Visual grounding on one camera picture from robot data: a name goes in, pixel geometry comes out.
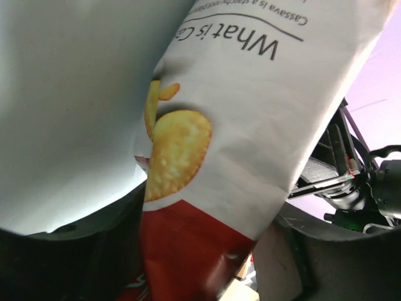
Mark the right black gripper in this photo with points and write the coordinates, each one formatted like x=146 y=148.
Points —
x=362 y=185

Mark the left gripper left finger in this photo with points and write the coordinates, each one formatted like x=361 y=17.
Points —
x=93 y=258

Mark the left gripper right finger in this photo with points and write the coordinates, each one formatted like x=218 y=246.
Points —
x=300 y=257

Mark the red Chuba chips bag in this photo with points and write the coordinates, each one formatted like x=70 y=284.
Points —
x=238 y=103

